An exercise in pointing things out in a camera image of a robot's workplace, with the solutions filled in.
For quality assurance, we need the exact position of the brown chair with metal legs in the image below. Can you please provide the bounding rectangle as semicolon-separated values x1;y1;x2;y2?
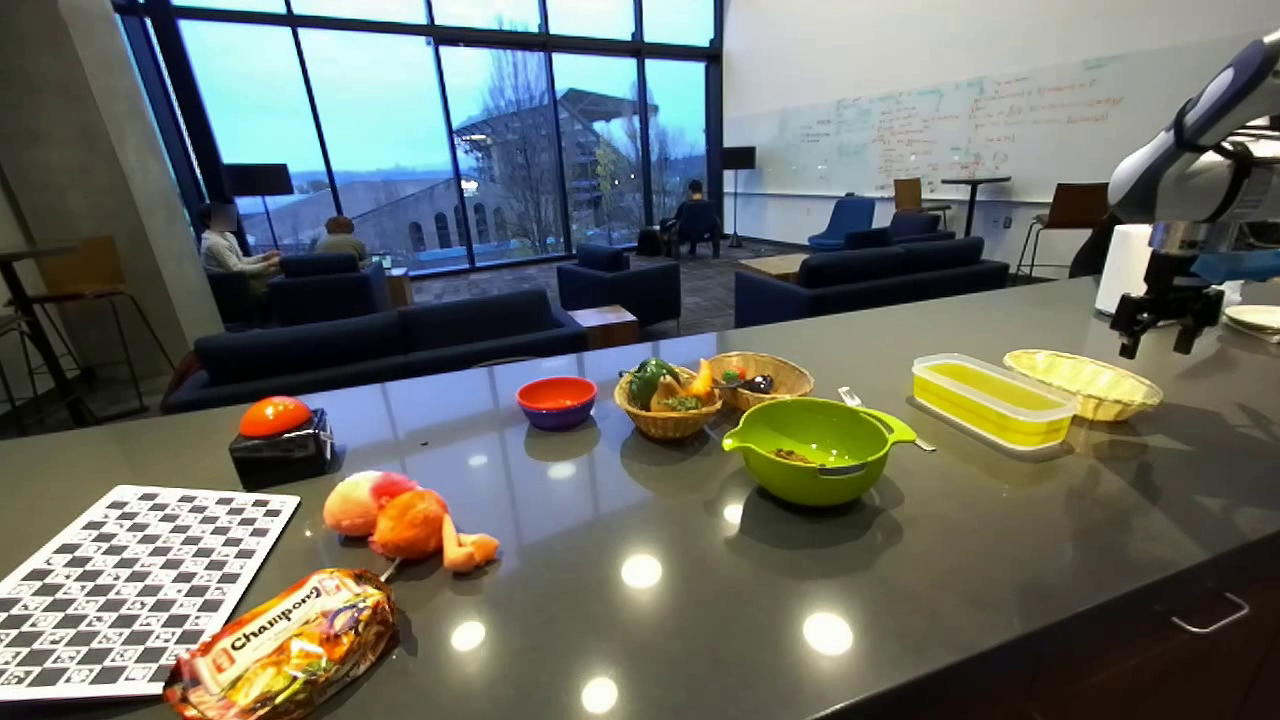
1017;178;1117;278

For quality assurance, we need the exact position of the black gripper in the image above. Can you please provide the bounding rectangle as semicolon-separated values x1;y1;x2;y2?
1107;216;1230;365

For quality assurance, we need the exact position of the orange plush toy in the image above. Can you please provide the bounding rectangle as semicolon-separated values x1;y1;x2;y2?
370;485;510;579

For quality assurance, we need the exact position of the white spoon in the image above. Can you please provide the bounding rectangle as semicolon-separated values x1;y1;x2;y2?
835;378;942;456

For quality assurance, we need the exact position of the dark sofa with people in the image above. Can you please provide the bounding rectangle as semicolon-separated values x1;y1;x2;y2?
207;247;394;330

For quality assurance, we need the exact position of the wooden low table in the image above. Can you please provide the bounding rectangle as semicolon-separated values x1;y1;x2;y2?
741;247;812;278

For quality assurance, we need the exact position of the long dark sofa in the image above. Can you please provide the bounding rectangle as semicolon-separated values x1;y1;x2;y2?
156;284;591;413

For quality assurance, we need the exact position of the black hanging sign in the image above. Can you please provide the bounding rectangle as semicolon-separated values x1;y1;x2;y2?
222;161;298;201

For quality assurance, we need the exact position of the blue armchair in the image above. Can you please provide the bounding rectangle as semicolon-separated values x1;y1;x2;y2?
806;192;880;257

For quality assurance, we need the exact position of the small red bowl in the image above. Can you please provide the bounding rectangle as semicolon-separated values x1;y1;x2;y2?
518;372;604;433

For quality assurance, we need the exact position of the dark navy sofa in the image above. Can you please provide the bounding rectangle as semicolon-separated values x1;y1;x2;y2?
731;234;1014;329

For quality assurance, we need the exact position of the dark blue couch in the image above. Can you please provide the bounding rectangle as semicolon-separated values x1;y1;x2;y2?
840;211;962;257

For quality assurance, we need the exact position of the orange toy fruit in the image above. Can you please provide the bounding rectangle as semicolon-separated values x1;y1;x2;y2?
236;390;319;442

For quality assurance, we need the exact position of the yellow plastic rectangular container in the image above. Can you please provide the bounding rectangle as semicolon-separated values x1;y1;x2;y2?
910;346;1081;456

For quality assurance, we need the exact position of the black high table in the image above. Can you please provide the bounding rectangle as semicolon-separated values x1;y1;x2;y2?
0;241;91;405

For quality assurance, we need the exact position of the wall whiteboard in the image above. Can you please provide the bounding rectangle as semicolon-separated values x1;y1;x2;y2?
758;44;1203;203

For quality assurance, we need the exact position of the person in white shirt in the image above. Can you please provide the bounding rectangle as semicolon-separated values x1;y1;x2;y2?
194;201;287;278

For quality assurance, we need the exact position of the small coffee table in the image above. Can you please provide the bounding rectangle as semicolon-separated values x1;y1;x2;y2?
569;301;645;353

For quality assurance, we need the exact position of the black box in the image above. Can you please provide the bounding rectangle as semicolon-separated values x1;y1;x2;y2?
223;413;342;493

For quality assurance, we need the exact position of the wooden bar stool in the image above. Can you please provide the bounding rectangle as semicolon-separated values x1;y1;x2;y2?
32;233;177;405

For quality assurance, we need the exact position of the checkerboard calibration board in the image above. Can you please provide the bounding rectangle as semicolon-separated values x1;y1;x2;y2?
0;478;303;703

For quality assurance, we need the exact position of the person by window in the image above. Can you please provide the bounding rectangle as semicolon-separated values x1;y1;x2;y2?
670;177;721;257

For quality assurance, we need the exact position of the round high table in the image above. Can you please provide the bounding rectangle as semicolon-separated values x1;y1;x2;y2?
942;170;1017;241

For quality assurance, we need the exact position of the metal drawer handle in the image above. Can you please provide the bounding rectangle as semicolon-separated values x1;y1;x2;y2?
1167;588;1255;639

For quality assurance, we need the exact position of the pale woven basket bowl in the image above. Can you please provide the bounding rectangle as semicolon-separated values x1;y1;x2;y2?
1002;343;1167;429

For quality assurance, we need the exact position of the green toy vegetable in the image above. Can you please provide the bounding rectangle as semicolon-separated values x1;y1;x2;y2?
621;353;679;413

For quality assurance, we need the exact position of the orange snack bag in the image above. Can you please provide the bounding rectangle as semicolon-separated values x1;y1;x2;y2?
164;563;404;720

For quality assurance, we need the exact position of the brown wicker basket with vegetables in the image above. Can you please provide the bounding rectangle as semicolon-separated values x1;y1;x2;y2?
613;357;730;442

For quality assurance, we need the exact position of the white plate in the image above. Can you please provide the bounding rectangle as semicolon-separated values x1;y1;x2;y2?
1219;301;1280;336

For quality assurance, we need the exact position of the green plastic bowl with handles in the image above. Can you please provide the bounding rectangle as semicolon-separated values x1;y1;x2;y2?
721;395;919;510

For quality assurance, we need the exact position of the dark armchair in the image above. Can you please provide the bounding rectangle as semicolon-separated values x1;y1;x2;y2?
554;241;686;330

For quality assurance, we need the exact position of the yellow toy vegetable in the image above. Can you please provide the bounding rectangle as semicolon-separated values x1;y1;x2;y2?
679;357;721;407

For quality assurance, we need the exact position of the peach plush fruit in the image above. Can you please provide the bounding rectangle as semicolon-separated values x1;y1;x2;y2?
319;462;422;539

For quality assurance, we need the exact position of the large glass window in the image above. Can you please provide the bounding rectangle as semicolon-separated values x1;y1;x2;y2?
116;0;731;274

